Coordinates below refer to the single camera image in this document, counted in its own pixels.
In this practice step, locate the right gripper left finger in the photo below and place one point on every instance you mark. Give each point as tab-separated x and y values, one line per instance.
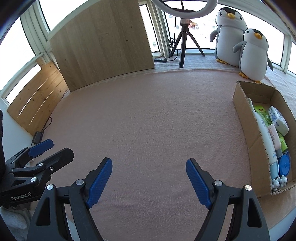
49	221

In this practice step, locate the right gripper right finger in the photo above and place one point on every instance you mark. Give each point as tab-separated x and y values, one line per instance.
247	222

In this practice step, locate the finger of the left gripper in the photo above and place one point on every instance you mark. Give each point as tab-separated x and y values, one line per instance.
50	164
40	147

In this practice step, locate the white massage stick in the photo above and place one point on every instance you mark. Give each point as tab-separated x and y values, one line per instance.
280	182

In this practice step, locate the white sunscreen bottle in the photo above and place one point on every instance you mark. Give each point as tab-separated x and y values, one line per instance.
269	147

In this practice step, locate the blue round jar lid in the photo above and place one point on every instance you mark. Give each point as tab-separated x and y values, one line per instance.
284	165

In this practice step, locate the white tissue pack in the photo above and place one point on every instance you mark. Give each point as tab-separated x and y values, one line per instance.
278	120

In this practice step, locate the green tube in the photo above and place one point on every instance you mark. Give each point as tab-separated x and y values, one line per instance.
264	114

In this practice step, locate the beige cosmetic tube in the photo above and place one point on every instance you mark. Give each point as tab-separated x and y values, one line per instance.
276	140

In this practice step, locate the white gloved left hand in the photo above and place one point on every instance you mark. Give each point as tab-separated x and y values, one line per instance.
18	221

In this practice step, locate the black power adapter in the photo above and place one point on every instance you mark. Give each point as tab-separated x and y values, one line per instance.
37	138

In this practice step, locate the slatted wooden panel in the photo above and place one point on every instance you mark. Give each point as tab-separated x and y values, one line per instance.
36	101

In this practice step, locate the cardboard box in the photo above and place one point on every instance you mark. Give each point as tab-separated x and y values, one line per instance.
247	94

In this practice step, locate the wooden board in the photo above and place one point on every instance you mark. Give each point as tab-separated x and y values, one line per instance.
100	40

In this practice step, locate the black power strip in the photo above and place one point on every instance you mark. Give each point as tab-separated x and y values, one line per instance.
160	60

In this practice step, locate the small penguin plush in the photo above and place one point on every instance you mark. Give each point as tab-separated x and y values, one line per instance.
253	55

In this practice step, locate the large penguin plush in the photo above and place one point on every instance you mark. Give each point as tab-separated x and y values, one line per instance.
230	29

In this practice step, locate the black tripod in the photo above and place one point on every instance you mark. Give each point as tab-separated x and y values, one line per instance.
184	33

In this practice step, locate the white ring light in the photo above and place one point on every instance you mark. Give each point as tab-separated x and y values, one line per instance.
185	13

